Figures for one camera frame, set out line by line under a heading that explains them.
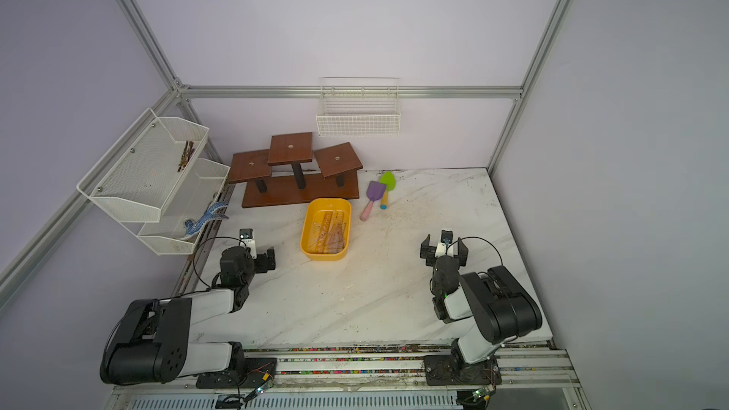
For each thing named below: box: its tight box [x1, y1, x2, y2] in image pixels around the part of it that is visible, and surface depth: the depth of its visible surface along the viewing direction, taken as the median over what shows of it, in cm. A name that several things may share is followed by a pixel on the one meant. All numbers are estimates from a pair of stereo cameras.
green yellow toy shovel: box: [379, 170, 397, 210], surface depth 121 cm
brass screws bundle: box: [176, 140, 196, 173], surface depth 83 cm
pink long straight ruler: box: [317, 210, 334, 254], surface depth 103 cm
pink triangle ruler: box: [326, 231, 344, 254], surface depth 100 cm
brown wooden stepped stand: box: [226, 131, 363, 208], surface depth 107 cm
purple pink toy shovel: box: [359, 180, 387, 223], surface depth 117 cm
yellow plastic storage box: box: [299, 197, 353, 261], surface depth 103 cm
